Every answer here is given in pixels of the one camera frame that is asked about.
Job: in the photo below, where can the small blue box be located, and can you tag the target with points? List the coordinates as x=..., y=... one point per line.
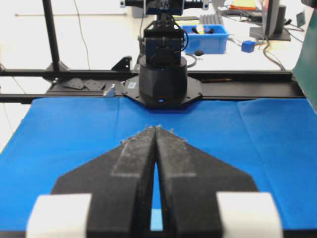
x=248, y=46

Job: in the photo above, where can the dark green board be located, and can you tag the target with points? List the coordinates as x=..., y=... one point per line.
x=305, y=70

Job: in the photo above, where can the black mounting plates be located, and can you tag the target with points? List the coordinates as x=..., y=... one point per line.
x=79, y=84

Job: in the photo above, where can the blue table cloth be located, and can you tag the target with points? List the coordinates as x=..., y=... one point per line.
x=275, y=141

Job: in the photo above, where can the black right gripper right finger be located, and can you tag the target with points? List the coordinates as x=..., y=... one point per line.
x=204, y=197

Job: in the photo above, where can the black vertical frame post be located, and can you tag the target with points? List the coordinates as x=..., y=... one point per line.
x=56, y=64

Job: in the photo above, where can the silver corner bracket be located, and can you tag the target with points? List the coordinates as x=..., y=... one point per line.
x=110, y=92

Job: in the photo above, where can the black aluminium frame rail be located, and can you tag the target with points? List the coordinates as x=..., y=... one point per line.
x=201, y=85

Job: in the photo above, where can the blue plastic bin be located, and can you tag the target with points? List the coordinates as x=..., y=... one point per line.
x=208, y=38

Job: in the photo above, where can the black monitor stand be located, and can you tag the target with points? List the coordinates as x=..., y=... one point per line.
x=273, y=20

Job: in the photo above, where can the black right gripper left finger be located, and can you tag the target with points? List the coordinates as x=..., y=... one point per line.
x=107, y=197

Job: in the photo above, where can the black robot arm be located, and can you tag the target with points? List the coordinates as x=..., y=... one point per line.
x=162, y=61

